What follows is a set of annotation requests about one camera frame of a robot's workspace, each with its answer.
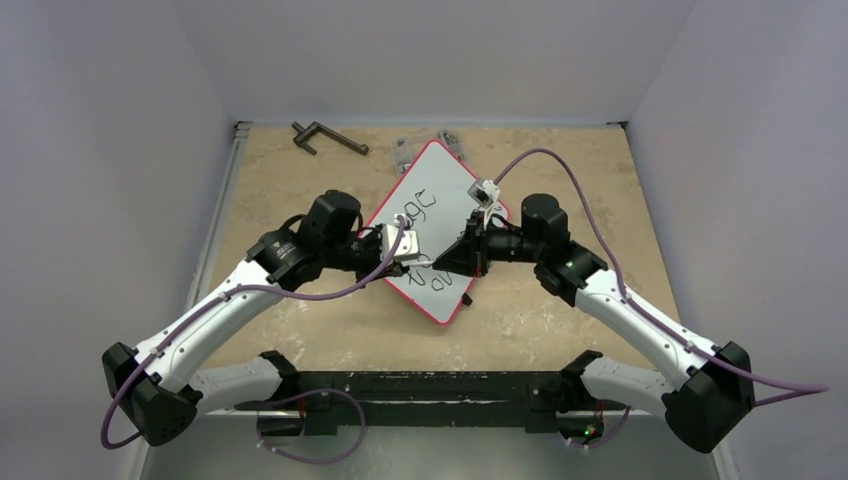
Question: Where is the white dry erase marker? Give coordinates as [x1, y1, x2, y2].
[403, 260, 434, 268]

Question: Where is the red framed whiteboard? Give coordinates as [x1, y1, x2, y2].
[362, 139, 511, 327]

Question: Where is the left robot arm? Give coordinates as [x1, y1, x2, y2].
[99, 190, 419, 450]

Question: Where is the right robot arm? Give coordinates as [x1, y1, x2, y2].
[432, 193, 755, 453]

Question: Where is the clear plastic box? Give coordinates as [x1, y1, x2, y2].
[392, 129, 468, 177]

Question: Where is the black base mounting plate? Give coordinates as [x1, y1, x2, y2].
[253, 371, 624, 443]

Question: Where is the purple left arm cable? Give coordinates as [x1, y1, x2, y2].
[99, 215, 407, 451]

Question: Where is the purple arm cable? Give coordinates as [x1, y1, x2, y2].
[493, 147, 829, 409]
[99, 215, 407, 451]

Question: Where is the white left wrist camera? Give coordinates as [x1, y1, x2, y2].
[379, 214, 421, 263]

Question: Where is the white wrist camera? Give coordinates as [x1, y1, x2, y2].
[467, 178, 500, 230]
[379, 214, 421, 263]

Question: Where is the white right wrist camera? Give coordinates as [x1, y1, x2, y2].
[467, 178, 500, 230]

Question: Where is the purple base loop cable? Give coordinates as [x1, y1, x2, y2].
[254, 387, 369, 466]

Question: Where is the black metal crank handle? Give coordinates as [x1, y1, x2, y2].
[291, 121, 370, 158]

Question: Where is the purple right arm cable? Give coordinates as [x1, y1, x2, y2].
[493, 147, 829, 409]

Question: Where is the aluminium frame rail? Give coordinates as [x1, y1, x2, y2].
[184, 121, 254, 312]

